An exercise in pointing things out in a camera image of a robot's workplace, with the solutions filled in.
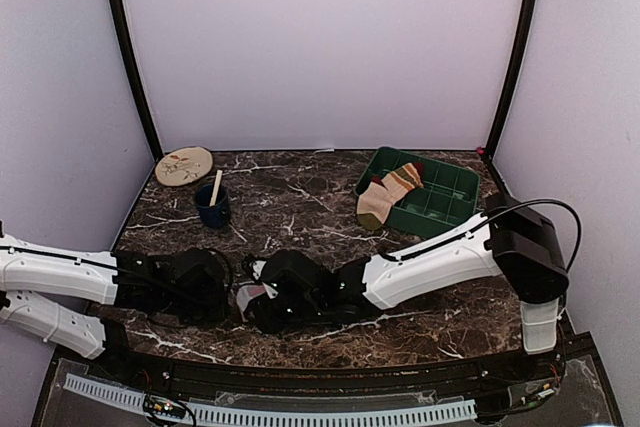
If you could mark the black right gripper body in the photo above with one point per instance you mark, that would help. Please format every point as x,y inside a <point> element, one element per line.
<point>305,308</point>

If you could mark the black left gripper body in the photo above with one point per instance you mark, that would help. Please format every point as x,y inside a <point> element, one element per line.
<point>196,312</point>

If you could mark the pink patterned sock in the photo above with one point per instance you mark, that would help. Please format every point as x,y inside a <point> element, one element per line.
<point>245,295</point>

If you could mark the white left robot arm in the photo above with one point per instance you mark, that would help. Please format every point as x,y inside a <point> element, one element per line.
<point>32,274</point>

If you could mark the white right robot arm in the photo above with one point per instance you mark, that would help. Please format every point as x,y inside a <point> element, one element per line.
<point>509,238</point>

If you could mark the dark blue mug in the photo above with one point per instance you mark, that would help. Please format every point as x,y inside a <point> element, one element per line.
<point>215,216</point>

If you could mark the wooden stick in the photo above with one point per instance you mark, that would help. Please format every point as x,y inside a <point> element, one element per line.
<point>215,188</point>

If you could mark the beige embroidered round coaster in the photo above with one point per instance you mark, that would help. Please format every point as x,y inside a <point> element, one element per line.
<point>183,166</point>

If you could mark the beige striped sock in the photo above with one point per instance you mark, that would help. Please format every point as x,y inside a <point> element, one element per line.
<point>375,203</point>

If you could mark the green compartment tray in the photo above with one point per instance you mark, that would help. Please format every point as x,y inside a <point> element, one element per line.
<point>449,196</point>

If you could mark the white slotted cable duct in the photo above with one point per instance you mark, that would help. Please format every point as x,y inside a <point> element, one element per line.
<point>173,412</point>

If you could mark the black front rail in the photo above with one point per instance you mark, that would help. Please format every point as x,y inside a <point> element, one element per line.
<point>190,378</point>

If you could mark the right black frame post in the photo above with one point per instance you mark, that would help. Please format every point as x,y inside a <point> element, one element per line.
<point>516,58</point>

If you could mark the black frame post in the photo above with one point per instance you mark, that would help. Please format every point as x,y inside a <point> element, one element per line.
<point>126,47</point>
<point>516,58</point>

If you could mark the left black frame post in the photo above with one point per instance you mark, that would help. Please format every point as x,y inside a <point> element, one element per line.
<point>126,47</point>

